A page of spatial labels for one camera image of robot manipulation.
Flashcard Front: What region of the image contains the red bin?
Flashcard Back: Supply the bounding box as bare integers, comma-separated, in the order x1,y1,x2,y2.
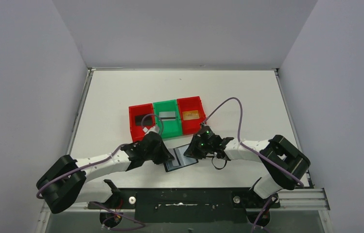
128,103,156,142
176,96,206,135

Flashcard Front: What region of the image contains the black leather card holder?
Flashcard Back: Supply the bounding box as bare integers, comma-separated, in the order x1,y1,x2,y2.
164,144,199,172

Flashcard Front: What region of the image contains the green bin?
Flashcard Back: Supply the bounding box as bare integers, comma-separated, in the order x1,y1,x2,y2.
153,100,183,138

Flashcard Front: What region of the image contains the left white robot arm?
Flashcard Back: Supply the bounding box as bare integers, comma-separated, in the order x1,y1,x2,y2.
36,132,174,214

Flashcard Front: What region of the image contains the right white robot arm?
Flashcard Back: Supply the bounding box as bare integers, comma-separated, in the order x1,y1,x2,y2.
184,126,311,199

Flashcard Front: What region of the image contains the black card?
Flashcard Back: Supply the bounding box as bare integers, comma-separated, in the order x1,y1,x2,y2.
134,115,154,126

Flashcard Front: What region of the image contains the gold card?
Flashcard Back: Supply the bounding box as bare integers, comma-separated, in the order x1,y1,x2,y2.
182,110,200,121

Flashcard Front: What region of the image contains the silver card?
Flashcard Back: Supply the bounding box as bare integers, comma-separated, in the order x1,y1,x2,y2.
159,111,177,121

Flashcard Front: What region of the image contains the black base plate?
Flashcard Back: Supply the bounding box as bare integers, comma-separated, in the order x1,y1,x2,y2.
101,179,280,226

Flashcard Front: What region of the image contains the aluminium frame rail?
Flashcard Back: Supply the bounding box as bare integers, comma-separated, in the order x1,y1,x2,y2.
36,188,332,233

